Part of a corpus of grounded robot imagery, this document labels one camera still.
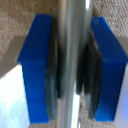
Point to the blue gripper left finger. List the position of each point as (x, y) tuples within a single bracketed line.
[(35, 66)]

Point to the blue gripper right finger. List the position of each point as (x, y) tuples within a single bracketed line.
[(110, 70)]

